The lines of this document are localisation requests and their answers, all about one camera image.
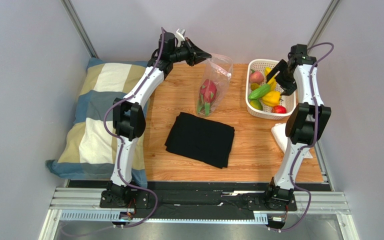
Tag fake yellow bell pepper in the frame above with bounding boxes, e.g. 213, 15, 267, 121
261, 90, 282, 107

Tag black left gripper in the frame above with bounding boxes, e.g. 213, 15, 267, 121
170, 38, 213, 67

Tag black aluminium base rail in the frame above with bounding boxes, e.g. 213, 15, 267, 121
49, 182, 351, 225

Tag fake pink dragon fruit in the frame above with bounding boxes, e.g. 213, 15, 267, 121
197, 79, 217, 117

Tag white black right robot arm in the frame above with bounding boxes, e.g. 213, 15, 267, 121
264, 44, 332, 210

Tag folded black cloth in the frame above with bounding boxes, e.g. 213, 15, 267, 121
165, 112, 235, 169

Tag fake green cucumber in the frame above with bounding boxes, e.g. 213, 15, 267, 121
248, 83, 271, 100

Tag fake peach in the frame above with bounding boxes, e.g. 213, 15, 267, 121
248, 71, 265, 84

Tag striped blue beige pillow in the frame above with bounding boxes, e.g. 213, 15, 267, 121
45, 57, 147, 180

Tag fake green yellow mango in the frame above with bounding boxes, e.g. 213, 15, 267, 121
249, 99, 263, 111

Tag clear zip top bag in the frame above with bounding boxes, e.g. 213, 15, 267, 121
196, 53, 233, 117

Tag fake yellow bananas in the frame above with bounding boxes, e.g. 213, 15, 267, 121
264, 67, 277, 91

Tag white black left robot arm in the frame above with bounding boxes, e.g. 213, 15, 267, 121
100, 28, 212, 208

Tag white perforated plastic basket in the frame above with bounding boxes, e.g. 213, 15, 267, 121
245, 59, 297, 120

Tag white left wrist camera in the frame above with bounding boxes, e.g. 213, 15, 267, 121
175, 28, 186, 43

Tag fake red strawberry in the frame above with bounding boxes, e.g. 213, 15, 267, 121
271, 105, 287, 114

